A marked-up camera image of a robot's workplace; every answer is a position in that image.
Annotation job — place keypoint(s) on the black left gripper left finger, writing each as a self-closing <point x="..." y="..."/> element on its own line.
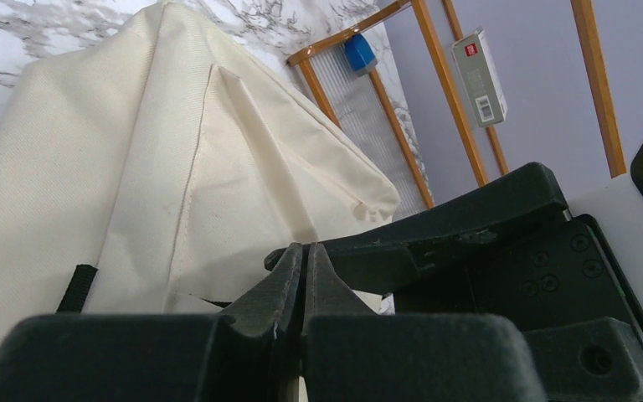
<point x="246" y="352"/>

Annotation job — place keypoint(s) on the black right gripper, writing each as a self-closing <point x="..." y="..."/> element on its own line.
<point x="509" y="249"/>

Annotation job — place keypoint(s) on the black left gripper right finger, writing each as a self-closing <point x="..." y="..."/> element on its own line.
<point x="354" y="354"/>

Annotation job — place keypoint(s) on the cream canvas backpack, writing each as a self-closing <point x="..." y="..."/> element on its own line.
<point x="173" y="161"/>

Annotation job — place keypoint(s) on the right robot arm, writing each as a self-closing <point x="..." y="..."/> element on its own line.
<point x="626" y="249"/>

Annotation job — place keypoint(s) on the small white red box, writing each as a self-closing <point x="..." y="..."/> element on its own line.
<point x="478" y="74"/>

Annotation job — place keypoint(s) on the wooden rack with clear slats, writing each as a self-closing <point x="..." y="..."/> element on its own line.
<point x="587" y="29"/>

